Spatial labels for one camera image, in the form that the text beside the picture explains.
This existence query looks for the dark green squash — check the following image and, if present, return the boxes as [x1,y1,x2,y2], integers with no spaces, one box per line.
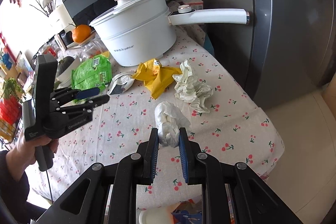
[56,56,75,77]

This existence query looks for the orange tangerine on jar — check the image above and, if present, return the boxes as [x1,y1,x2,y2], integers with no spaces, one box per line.
[72,24,91,44]

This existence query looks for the white tissue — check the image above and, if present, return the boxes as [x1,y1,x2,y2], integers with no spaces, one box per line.
[154,101,191,148]

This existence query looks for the green snack bag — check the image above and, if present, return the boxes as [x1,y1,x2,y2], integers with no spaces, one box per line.
[71,54,112,91]

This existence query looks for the person's left hand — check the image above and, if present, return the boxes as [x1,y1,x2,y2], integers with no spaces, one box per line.
[6,132,59,182]

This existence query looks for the cream bowl with handle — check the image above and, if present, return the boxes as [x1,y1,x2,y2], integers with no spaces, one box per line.
[55,56,81,88]

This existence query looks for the cherry print tablecloth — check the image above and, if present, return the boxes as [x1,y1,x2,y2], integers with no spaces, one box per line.
[26,24,285,199]

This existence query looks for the glass jar with tangerines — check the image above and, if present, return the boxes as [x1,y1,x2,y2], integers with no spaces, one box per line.
[79,31,107,60]

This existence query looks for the printed paper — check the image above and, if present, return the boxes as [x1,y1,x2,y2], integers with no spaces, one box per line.
[173,59,214,113]

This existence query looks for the dried branches in vase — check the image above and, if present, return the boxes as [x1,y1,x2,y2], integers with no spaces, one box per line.
[29,0,56,17]

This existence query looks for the white electric cooking pot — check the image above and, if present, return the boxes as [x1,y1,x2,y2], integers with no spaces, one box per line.
[90,0,249,67]

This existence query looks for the grey refrigerator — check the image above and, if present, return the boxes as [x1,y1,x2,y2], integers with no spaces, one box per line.
[203,0,335,109]

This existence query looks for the cream air fryer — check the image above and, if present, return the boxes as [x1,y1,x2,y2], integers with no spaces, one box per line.
[52,3,76,50]

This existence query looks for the silver torn wrapper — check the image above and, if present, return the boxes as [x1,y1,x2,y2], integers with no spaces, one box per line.
[106,72,134,95]

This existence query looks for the yellow snack wrapper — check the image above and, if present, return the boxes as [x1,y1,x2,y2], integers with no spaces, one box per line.
[132,59,182,100]

